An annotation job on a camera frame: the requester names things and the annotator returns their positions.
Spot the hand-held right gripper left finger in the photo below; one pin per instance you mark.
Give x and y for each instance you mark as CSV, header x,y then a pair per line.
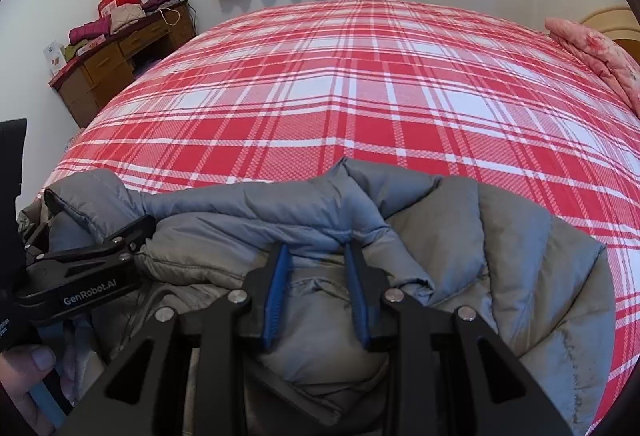
x,y
277,291

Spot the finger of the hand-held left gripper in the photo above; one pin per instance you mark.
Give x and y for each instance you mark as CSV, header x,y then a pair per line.
x,y
130,231

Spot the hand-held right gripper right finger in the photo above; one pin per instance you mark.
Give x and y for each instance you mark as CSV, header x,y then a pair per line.
x,y
357,296

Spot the grey puffer jacket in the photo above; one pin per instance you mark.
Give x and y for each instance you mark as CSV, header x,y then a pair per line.
x,y
500,266

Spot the magenta folded clothes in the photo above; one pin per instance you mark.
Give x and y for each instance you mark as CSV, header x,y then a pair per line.
x,y
90,30

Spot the purple folded clothes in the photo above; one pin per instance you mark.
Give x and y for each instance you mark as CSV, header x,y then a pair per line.
x,y
159,0

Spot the person's left hand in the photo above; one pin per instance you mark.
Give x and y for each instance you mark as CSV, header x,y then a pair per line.
x,y
20,371

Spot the brown wooden desk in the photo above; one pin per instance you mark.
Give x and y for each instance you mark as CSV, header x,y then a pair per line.
x,y
100,71

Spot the green folded cloth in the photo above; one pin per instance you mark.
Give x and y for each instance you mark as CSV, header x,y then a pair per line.
x,y
76,50

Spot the white upright box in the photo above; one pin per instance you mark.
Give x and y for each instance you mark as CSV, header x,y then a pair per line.
x,y
55,56

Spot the bed with red plaid sheet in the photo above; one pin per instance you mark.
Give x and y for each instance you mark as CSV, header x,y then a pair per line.
x,y
350,91

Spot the beige folded cloth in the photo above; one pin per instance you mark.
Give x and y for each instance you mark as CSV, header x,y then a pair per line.
x,y
127,18

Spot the pink floral folded quilt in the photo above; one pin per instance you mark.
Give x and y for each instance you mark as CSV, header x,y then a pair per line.
x,y
600,51

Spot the wooden headboard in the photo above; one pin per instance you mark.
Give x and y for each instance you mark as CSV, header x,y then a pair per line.
x,y
615,21

